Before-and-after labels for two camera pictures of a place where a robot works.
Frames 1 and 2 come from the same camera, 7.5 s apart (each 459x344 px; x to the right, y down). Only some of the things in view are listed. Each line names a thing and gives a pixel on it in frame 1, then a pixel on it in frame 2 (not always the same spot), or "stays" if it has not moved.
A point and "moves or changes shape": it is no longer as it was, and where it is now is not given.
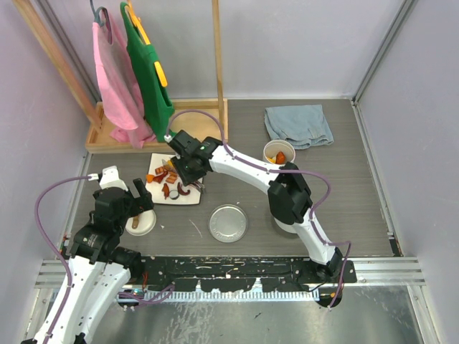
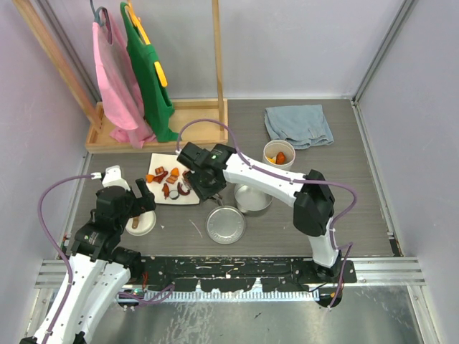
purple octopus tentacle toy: (181, 190) stays
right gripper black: (186, 178) to (205, 193)
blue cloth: (301, 126) stays
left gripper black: (141, 203) stays
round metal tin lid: (228, 223) stays
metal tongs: (199, 185) moves or changes shape
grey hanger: (97, 18) stays
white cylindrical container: (279, 152) stays
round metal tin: (295, 228) to (249, 198)
